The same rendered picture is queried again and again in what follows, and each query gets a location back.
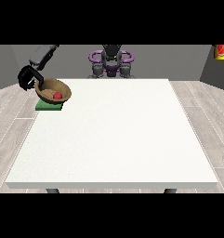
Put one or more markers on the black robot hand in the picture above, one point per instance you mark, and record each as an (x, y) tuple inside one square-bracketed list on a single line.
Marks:
[(27, 77)]

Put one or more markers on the brown wooden bowl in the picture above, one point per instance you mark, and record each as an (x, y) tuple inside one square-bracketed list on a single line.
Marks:
[(51, 89)]

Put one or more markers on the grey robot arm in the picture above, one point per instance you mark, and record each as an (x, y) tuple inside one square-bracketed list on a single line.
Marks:
[(42, 56)]

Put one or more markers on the small red ball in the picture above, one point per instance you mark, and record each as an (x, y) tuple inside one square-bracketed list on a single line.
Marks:
[(57, 95)]

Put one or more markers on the green square pad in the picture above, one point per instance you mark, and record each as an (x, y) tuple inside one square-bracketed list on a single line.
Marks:
[(48, 106)]

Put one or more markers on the grey robot trunk purple rings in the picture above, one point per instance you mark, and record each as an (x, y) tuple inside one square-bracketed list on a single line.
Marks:
[(111, 63)]

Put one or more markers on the dark table leg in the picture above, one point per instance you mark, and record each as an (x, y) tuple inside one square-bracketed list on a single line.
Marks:
[(170, 191), (53, 191)]

